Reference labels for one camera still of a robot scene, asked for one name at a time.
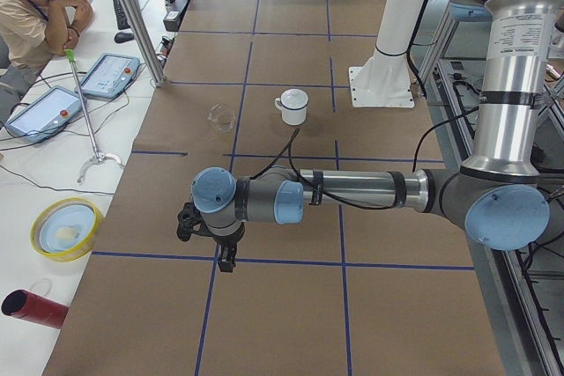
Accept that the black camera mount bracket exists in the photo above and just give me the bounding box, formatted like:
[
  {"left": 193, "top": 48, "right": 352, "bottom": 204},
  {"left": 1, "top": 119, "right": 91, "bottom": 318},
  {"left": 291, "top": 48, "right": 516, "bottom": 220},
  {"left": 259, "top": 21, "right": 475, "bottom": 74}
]
[{"left": 176, "top": 202, "right": 211, "bottom": 242}]

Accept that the far teach pendant tablet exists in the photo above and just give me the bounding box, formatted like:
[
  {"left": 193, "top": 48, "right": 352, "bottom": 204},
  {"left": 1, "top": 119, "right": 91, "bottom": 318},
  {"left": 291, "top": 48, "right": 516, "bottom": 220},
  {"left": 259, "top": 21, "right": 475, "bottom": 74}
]
[{"left": 80, "top": 53, "right": 141, "bottom": 100}]

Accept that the white mug lid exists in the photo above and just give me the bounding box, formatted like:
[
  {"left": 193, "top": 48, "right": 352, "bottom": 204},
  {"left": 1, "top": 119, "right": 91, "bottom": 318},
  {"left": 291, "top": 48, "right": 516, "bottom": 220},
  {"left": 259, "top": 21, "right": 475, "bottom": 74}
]
[{"left": 280, "top": 88, "right": 308, "bottom": 110}]

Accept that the aluminium frame post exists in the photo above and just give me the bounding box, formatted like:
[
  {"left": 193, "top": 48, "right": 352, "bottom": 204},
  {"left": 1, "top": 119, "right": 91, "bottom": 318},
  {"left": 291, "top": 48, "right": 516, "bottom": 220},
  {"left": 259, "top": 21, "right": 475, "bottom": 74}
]
[{"left": 120, "top": 0, "right": 166, "bottom": 87}]

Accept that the black computer mouse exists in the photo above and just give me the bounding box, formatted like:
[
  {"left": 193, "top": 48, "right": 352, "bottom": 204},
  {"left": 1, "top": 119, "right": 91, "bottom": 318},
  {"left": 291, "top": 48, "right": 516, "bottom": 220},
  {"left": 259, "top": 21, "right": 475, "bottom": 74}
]
[{"left": 114, "top": 32, "right": 135, "bottom": 44}]

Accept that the teach pendant tablet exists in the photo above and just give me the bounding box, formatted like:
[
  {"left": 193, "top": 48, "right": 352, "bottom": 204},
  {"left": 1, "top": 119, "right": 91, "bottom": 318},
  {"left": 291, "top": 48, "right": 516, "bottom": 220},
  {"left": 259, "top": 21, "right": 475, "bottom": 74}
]
[
  {"left": 5, "top": 86, "right": 82, "bottom": 143},
  {"left": 80, "top": 53, "right": 141, "bottom": 100}
]

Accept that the near teach pendant tablet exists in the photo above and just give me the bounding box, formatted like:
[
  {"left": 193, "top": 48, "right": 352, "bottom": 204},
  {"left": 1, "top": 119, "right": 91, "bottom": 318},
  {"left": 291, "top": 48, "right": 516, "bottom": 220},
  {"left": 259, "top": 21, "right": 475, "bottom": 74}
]
[{"left": 5, "top": 86, "right": 82, "bottom": 143}]

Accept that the yellow bowl with blue plate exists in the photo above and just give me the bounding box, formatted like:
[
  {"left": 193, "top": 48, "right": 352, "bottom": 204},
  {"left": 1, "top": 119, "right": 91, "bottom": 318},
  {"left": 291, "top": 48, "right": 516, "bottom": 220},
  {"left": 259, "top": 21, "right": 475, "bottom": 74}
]
[{"left": 30, "top": 197, "right": 104, "bottom": 262}]

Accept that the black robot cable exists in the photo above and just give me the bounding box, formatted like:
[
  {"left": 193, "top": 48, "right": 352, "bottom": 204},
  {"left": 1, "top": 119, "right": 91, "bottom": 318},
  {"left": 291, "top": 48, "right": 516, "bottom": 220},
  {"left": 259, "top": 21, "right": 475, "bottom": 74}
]
[{"left": 250, "top": 127, "right": 486, "bottom": 210}]

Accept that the metal grabber stick green handle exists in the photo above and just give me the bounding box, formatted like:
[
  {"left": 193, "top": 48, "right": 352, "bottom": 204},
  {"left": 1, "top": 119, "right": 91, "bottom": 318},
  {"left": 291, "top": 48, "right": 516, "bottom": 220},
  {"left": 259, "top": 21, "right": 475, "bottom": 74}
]
[{"left": 64, "top": 48, "right": 125, "bottom": 184}]

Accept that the white enamel mug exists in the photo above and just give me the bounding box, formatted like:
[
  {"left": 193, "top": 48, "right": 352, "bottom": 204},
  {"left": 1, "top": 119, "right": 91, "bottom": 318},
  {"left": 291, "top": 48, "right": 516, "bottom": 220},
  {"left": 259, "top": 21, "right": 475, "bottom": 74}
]
[{"left": 274, "top": 95, "right": 308, "bottom": 126}]

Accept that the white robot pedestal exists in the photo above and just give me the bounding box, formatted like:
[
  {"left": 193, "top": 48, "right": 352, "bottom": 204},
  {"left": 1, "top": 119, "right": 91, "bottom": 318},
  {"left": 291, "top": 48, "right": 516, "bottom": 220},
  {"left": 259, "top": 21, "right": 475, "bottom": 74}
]
[{"left": 349, "top": 0, "right": 426, "bottom": 108}]

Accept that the clear tape ring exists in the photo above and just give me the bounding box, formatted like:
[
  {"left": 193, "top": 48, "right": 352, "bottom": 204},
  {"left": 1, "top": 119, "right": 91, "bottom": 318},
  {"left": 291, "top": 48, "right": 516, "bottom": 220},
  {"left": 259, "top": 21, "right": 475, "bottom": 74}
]
[{"left": 29, "top": 277, "right": 55, "bottom": 296}]

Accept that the red cylinder tube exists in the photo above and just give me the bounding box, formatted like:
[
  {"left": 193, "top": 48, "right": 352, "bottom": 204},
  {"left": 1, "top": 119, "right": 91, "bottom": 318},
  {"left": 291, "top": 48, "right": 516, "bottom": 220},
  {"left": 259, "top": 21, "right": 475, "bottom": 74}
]
[{"left": 1, "top": 290, "right": 69, "bottom": 329}]

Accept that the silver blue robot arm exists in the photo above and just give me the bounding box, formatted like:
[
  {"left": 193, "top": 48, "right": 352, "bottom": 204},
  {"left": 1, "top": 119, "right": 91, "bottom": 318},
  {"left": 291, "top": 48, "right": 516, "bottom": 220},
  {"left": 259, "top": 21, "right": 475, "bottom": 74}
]
[{"left": 177, "top": 0, "right": 563, "bottom": 272}]

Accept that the seated person beige shirt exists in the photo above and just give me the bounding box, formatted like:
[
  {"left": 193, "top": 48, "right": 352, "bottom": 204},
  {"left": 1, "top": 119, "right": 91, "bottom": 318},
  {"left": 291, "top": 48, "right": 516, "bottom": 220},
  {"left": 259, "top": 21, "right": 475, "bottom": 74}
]
[{"left": 1, "top": 0, "right": 93, "bottom": 103}]

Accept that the black keyboard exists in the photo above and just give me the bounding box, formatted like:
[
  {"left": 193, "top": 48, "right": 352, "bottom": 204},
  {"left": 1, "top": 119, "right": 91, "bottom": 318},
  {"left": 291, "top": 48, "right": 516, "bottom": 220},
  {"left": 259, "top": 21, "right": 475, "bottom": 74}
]
[{"left": 113, "top": 0, "right": 130, "bottom": 30}]

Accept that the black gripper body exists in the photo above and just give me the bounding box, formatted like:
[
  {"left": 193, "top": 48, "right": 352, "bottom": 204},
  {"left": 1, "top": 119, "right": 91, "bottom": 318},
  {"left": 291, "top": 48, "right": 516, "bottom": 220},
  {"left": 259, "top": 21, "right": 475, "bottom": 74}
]
[{"left": 215, "top": 234, "right": 241, "bottom": 260}]

